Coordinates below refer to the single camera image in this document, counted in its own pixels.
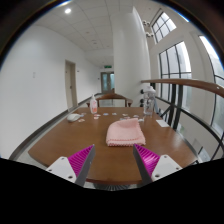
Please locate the clear plastic drink bottle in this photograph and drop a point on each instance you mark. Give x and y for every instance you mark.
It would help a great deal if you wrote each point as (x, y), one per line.
(149, 103)

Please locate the pink textured towel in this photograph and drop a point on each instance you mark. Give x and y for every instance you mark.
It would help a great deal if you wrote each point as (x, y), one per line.
(125, 133)

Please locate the wooden handrail with black balusters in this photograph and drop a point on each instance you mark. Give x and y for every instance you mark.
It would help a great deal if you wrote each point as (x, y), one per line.
(186, 82)

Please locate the round ceiling light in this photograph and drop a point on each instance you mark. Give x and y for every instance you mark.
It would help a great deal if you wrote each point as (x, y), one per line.
(67, 10)

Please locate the wooden armchair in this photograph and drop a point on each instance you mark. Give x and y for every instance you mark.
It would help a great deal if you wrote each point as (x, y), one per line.
(111, 96)

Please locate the white bottle with pink label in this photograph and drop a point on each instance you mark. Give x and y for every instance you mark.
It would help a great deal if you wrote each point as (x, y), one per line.
(93, 106)

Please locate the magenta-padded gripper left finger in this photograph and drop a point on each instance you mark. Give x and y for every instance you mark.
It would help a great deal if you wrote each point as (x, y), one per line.
(78, 161)

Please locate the green exit sign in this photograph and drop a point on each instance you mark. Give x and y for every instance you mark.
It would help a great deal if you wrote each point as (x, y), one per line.
(107, 66)

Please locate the tall black-framed window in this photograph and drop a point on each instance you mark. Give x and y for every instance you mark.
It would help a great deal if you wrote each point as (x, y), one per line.
(216, 100)
(175, 61)

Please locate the white paper card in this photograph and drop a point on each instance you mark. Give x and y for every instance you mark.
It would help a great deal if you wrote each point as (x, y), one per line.
(162, 123)

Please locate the glazed double door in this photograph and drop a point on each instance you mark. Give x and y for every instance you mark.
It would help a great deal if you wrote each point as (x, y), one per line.
(107, 82)

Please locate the small grid-pane window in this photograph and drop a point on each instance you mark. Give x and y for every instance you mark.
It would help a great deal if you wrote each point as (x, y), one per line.
(163, 26)

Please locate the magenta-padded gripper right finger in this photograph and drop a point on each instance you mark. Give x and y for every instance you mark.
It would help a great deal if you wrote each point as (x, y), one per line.
(150, 160)

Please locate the beige single door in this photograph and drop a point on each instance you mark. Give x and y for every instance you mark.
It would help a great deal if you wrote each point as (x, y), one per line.
(70, 85)

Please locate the white computer mouse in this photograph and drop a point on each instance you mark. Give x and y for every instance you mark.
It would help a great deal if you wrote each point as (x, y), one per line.
(73, 117)

